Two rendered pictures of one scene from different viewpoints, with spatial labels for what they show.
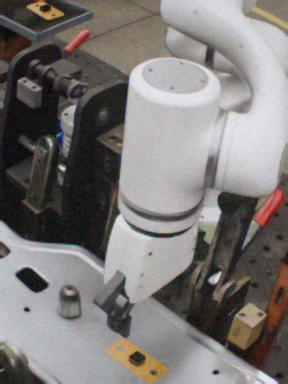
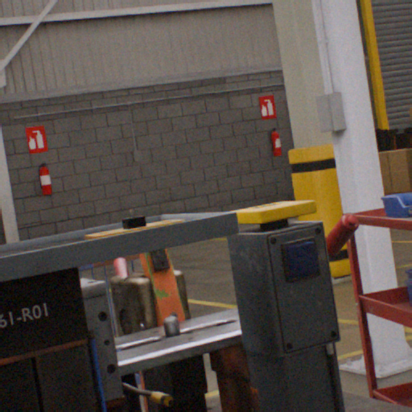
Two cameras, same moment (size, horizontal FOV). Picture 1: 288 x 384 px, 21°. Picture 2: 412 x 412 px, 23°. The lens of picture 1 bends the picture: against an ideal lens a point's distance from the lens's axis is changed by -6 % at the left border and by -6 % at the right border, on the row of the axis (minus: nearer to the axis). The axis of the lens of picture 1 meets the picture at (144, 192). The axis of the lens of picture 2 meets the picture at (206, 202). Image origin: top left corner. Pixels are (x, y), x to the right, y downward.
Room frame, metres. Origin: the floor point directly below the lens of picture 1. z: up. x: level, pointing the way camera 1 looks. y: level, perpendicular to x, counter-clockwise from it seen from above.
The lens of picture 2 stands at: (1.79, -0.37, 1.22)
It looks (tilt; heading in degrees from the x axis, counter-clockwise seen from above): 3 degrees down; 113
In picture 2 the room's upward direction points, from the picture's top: 9 degrees counter-clockwise
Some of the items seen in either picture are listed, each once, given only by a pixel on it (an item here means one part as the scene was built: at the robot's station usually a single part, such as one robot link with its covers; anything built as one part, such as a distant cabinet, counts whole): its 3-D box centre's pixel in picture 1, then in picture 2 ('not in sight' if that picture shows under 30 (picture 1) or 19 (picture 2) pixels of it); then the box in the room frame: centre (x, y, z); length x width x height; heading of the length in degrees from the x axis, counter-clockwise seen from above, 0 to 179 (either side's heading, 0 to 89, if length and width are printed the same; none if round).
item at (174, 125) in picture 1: (174, 132); not in sight; (0.62, -0.02, 1.37); 0.09 x 0.08 x 0.13; 80
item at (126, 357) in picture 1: (137, 359); not in sight; (0.62, -0.02, 1.01); 0.08 x 0.04 x 0.01; 51
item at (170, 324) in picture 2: not in sight; (172, 331); (1.24, 0.76, 1.00); 0.02 x 0.02 x 0.04; 51
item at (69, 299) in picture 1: (69, 302); not in sight; (0.70, 0.08, 1.02); 0.03 x 0.03 x 0.07
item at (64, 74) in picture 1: (57, 188); not in sight; (1.01, 0.14, 0.94); 0.18 x 0.13 x 0.49; 51
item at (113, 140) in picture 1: (114, 241); not in sight; (0.94, 0.04, 0.91); 0.07 x 0.05 x 0.42; 141
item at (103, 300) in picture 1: (122, 284); not in sight; (0.59, 0.01, 1.19); 0.08 x 0.01 x 0.06; 142
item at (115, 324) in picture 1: (112, 318); not in sight; (0.58, 0.02, 1.14); 0.03 x 0.03 x 0.07; 52
